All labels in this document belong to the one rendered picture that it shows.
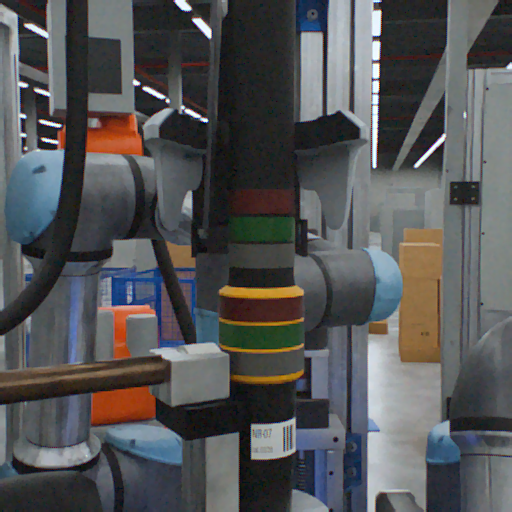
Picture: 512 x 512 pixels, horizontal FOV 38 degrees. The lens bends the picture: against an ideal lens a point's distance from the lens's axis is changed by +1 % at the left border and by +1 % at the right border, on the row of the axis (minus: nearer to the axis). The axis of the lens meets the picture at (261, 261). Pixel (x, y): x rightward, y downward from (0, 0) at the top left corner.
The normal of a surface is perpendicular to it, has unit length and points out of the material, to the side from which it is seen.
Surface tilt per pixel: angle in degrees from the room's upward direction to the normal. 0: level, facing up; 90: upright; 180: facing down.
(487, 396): 68
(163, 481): 90
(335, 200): 94
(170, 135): 90
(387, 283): 83
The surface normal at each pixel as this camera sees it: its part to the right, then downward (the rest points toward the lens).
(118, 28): 0.32, 0.07
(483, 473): -0.63, -0.30
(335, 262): 0.39, -0.70
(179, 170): 0.97, 0.08
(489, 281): -0.10, 0.07
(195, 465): -0.88, 0.04
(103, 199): 0.58, 0.13
